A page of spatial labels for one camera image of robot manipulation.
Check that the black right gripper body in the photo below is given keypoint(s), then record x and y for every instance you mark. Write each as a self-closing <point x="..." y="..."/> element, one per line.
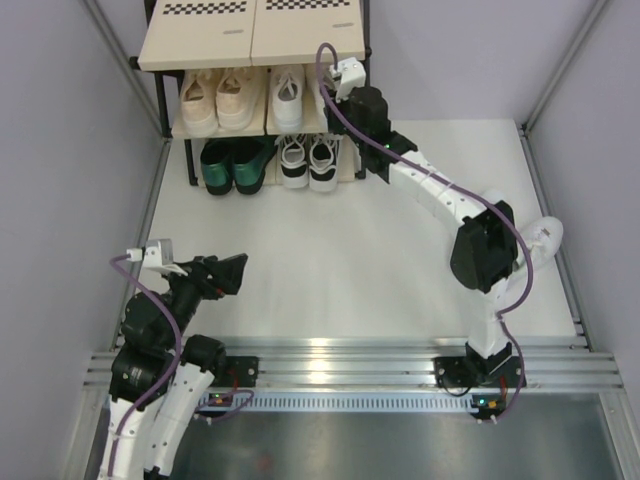
<point x="338" y="127"/>

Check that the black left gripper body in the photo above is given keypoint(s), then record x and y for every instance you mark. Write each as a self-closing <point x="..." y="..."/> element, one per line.
<point x="186" y="292"/>

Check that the black white sneaker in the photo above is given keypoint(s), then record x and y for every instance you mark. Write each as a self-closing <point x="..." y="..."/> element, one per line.
<point x="292" y="157"/>
<point x="324" y="154"/>

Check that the white grey sneaker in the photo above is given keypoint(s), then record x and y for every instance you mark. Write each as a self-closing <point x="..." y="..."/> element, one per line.
<point x="287" y="85"/>
<point x="313" y="84"/>

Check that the green loafer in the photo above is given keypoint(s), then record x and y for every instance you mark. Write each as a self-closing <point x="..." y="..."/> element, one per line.
<point x="251" y="157"/>
<point x="215" y="161"/>

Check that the beige lace sneaker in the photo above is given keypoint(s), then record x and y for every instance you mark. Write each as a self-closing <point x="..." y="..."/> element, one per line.
<point x="237" y="95"/>
<point x="198" y="102"/>

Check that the white leather sneaker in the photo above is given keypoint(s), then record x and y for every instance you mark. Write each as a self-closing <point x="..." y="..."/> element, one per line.
<point x="542" y="239"/>
<point x="495" y="195"/>

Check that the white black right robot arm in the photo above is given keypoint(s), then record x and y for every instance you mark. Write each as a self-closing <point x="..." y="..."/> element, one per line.
<point x="489" y="256"/>

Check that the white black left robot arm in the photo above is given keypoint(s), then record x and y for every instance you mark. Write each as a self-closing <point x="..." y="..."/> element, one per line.
<point x="161" y="378"/>

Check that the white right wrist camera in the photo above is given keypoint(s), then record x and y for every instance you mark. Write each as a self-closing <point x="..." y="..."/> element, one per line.
<point x="347" y="75"/>

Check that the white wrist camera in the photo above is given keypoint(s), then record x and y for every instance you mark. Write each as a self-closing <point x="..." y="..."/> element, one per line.
<point x="156" y="256"/>
<point x="347" y="75"/>

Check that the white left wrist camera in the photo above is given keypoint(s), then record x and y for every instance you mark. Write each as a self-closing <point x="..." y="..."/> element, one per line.
<point x="156" y="256"/>

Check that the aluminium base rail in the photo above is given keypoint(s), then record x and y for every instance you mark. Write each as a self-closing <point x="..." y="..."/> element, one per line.
<point x="328" y="376"/>

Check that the aluminium frame post left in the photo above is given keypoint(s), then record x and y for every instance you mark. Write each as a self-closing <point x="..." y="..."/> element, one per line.
<point x="109" y="36"/>

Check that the aluminium frame post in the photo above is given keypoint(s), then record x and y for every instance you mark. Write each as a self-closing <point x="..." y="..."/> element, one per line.
<point x="109" y="36"/>
<point x="570" y="54"/>

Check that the aluminium frame post right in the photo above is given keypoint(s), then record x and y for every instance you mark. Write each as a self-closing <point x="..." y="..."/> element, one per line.
<point x="570" y="54"/>

